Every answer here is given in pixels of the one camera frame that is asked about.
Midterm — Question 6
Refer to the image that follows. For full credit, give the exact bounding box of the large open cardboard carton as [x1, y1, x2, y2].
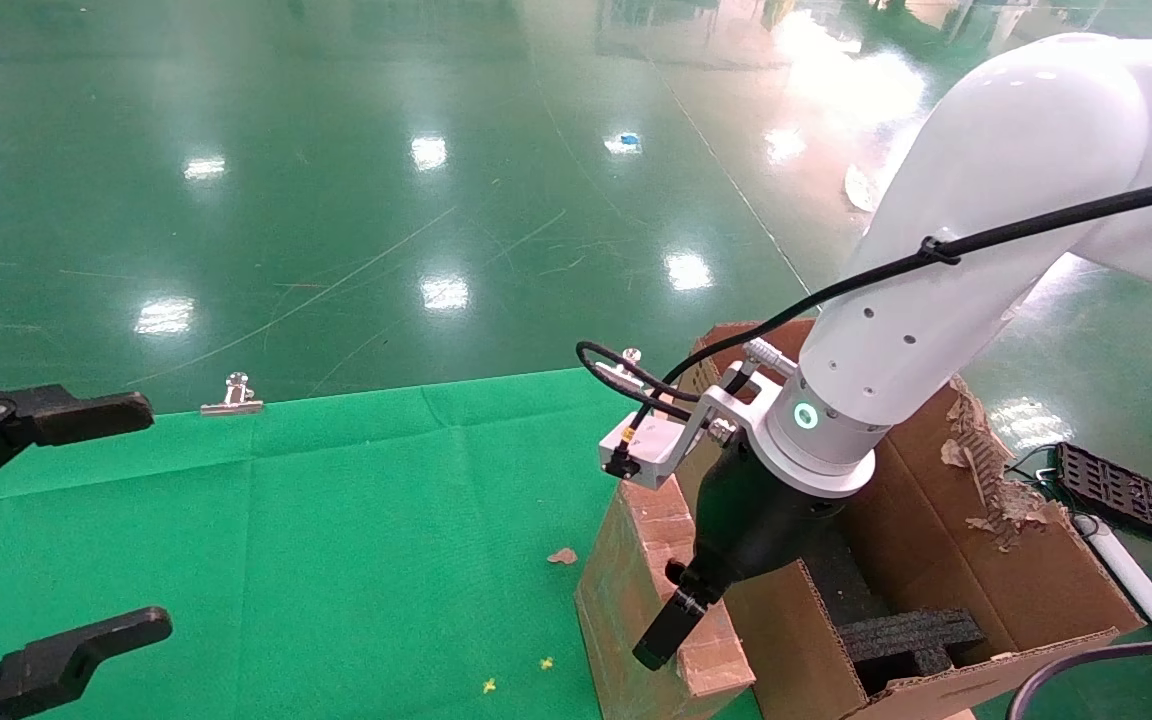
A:
[681, 320, 1147, 720]

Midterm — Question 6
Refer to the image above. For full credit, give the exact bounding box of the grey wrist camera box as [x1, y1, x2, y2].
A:
[598, 410, 702, 491]

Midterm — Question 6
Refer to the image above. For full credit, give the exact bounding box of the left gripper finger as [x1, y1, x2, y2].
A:
[0, 606, 174, 720]
[0, 380, 155, 513]

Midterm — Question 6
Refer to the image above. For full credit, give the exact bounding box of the black foam block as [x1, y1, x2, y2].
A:
[839, 608, 985, 691]

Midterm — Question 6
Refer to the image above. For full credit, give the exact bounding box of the white paper scrap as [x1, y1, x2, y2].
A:
[843, 163, 879, 213]

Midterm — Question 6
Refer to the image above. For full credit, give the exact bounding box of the silver binder clip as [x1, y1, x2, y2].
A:
[199, 372, 265, 417]
[594, 347, 645, 391]

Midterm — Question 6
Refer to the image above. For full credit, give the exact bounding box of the small long cardboard box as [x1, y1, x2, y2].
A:
[574, 470, 757, 720]

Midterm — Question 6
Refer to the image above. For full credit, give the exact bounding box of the white metal table frame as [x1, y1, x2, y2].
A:
[1071, 512, 1152, 701]

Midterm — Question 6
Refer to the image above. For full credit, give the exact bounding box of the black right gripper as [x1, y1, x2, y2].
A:
[632, 438, 847, 672]

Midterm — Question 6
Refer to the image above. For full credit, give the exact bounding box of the thin black cable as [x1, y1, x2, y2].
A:
[1006, 636, 1152, 720]

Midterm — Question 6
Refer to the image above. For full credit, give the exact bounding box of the black perforated plastic tray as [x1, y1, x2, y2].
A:
[1051, 441, 1152, 554]

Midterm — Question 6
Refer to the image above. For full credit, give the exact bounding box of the green table cloth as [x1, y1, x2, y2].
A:
[236, 368, 767, 720]
[0, 405, 255, 720]

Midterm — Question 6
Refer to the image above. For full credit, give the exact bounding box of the grey metal camera bracket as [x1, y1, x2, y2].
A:
[671, 338, 799, 461]

